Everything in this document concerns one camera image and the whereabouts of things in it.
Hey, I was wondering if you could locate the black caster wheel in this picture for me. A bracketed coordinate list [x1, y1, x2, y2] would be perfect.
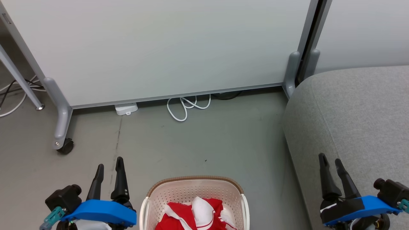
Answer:
[57, 138, 74, 155]

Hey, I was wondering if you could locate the red jersey with white stripes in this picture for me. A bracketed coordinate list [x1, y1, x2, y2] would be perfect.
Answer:
[155, 196, 238, 230]

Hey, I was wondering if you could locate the grey metal table leg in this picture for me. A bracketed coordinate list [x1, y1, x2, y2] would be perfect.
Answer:
[0, 45, 45, 111]

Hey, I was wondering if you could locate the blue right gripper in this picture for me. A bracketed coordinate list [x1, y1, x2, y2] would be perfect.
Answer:
[319, 153, 402, 227]

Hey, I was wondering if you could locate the white power adapter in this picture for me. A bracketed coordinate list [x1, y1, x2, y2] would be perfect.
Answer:
[115, 103, 139, 116]

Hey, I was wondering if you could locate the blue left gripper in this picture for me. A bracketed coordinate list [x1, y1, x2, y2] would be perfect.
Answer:
[60, 157, 137, 228]

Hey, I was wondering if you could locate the black cable under partition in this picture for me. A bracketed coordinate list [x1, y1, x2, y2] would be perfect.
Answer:
[212, 91, 242, 100]

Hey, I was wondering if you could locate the coiled white cable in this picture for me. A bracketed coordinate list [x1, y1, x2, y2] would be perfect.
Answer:
[166, 94, 212, 122]

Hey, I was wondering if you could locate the white partition panel grey frame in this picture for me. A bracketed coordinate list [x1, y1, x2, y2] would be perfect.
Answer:
[0, 0, 319, 110]

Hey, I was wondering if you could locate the white floor cable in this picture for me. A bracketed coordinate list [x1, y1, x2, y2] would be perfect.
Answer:
[0, 81, 28, 118]

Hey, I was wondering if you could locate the white laundry basket brown rim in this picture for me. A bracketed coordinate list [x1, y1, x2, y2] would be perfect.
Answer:
[140, 175, 250, 230]

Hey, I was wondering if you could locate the grey partition foot with caster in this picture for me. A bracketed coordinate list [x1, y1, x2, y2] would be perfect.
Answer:
[43, 77, 73, 150]

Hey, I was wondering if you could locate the teal left camera connector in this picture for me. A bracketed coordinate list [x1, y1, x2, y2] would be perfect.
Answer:
[40, 206, 66, 230]

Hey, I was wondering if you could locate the black floor cable bundle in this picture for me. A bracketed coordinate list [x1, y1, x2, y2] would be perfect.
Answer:
[0, 76, 44, 108]

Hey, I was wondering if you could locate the light grey partition panel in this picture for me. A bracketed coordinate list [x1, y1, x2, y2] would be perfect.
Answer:
[315, 0, 409, 74]

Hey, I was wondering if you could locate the grey fabric sofa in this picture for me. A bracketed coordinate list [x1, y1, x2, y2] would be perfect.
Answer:
[283, 65, 409, 230]

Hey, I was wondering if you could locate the short grey partition foot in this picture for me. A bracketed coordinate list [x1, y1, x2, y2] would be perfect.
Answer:
[283, 51, 301, 98]

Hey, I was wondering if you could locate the grey foot of light panel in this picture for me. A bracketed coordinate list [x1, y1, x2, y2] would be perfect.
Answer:
[303, 49, 320, 80]

